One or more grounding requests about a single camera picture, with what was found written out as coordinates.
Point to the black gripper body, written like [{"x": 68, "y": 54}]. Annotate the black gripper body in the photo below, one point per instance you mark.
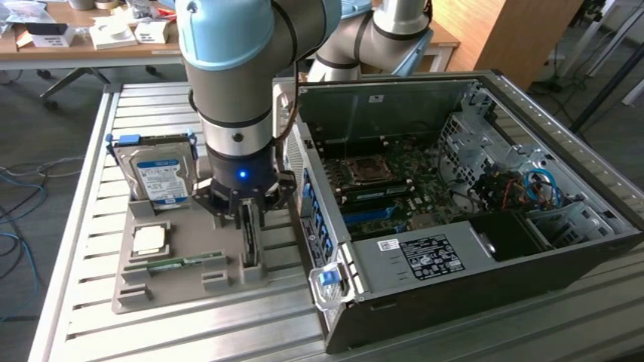
[{"x": 241, "y": 169}]

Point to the graphics card with metal bracket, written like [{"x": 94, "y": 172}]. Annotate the graphics card with metal bracket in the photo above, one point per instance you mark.
[{"x": 249, "y": 241}]

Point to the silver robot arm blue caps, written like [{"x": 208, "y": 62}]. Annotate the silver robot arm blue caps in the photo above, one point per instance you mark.
[{"x": 226, "y": 94}]

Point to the blue card latch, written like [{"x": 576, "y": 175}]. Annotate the blue card latch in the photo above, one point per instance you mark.
[
  {"x": 304, "y": 176},
  {"x": 318, "y": 219},
  {"x": 312, "y": 204},
  {"x": 324, "y": 235},
  {"x": 329, "y": 252},
  {"x": 305, "y": 191}
]

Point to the hard disk in blue carrier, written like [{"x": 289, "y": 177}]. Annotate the hard disk in blue carrier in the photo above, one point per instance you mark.
[{"x": 156, "y": 177}]

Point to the silver CPU chip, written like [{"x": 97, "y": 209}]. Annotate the silver CPU chip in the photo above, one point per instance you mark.
[{"x": 149, "y": 239}]

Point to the metal CPU socket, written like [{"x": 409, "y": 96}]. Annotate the metal CPU socket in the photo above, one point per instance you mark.
[{"x": 369, "y": 167}]

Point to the grey parts rack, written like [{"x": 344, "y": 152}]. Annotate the grey parts rack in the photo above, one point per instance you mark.
[{"x": 190, "y": 264}]

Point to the installed green RAM stick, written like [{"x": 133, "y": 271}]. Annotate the installed green RAM stick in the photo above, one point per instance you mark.
[{"x": 377, "y": 194}]

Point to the blue expansion slot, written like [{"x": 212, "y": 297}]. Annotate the blue expansion slot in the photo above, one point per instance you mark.
[{"x": 372, "y": 216}]

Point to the loose green RAM stick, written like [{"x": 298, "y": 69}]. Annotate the loose green RAM stick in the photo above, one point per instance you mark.
[{"x": 165, "y": 264}]

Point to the clear latch with blue tab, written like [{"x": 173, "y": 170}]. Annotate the clear latch with blue tab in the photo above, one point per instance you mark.
[{"x": 326, "y": 279}]

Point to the green motherboard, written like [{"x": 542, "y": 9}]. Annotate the green motherboard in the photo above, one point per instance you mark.
[{"x": 426, "y": 181}]

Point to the grey power supply unit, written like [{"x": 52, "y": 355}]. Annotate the grey power supply unit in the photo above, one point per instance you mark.
[{"x": 382, "y": 271}]

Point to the perforated metal drive cage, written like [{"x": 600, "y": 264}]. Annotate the perforated metal drive cage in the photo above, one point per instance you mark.
[{"x": 462, "y": 151}]

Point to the small white carton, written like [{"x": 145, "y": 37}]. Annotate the small white carton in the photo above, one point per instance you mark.
[{"x": 150, "y": 34}]

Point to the white box with round roll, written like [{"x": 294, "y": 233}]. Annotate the white box with round roll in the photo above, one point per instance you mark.
[{"x": 113, "y": 37}]

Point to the black open PC case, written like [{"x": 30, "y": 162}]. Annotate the black open PC case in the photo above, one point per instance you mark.
[{"x": 452, "y": 301}]

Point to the white box with black lid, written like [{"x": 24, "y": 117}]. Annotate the white box with black lid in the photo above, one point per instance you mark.
[{"x": 49, "y": 39}]

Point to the wooden cabinet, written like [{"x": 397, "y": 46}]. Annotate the wooden cabinet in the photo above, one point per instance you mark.
[{"x": 502, "y": 37}]

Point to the metal disk bay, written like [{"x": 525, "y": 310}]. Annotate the metal disk bay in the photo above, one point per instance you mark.
[{"x": 578, "y": 226}]

